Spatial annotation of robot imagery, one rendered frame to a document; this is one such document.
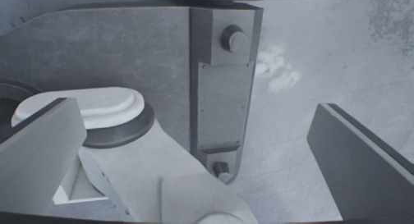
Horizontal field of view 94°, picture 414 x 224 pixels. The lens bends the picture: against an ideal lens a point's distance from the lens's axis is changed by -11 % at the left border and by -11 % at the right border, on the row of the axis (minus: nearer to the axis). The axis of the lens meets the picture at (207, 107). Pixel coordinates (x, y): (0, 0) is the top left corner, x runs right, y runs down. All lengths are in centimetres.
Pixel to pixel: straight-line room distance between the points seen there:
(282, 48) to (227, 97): 31
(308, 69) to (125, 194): 71
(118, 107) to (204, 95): 21
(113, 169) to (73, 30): 28
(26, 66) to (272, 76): 67
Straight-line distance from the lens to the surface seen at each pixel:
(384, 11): 98
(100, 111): 35
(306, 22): 77
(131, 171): 31
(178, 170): 30
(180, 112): 53
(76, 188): 50
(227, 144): 59
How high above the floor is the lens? 61
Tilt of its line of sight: 57 degrees down
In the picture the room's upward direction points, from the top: 158 degrees clockwise
